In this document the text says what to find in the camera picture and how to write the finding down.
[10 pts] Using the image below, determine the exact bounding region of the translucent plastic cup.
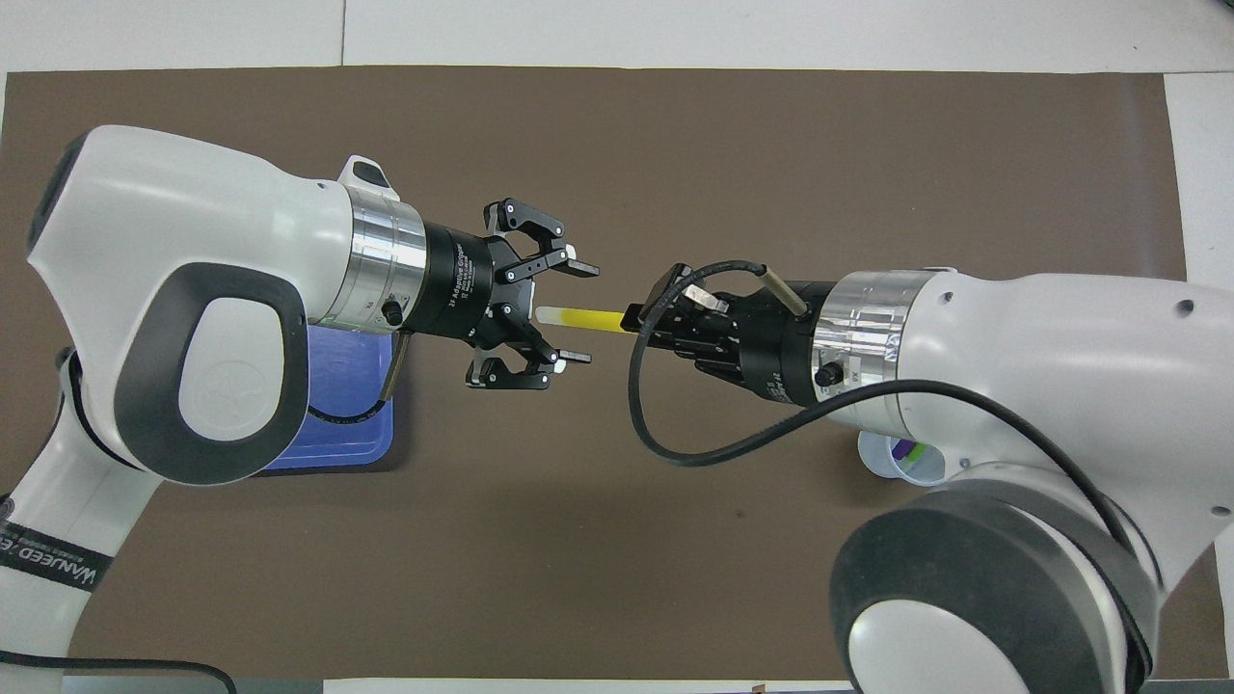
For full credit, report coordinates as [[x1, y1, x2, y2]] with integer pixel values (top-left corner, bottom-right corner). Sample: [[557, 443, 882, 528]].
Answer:
[[856, 429, 946, 486]]

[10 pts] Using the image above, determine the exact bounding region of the yellow highlighter pen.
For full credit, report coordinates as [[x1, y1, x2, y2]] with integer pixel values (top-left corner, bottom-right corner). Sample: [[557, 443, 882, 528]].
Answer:
[[535, 305, 642, 335]]

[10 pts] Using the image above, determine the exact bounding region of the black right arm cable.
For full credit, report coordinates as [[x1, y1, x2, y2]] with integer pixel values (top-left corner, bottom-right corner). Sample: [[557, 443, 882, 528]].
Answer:
[[627, 258, 1163, 676]]

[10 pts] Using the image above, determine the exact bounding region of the brown table mat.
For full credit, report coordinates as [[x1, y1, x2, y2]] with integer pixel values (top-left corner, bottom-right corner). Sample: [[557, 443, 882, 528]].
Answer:
[[0, 66, 1189, 681]]

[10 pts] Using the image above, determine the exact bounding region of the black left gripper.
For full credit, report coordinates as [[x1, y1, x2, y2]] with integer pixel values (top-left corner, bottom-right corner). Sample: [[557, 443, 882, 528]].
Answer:
[[424, 198, 601, 389]]

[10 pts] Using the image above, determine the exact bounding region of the blue plastic tray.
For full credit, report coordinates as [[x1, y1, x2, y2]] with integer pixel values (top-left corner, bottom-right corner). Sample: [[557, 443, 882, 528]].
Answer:
[[265, 323, 396, 471]]

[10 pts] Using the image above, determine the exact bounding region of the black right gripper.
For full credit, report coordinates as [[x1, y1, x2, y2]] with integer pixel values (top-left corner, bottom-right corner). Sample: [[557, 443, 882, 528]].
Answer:
[[625, 262, 835, 406]]

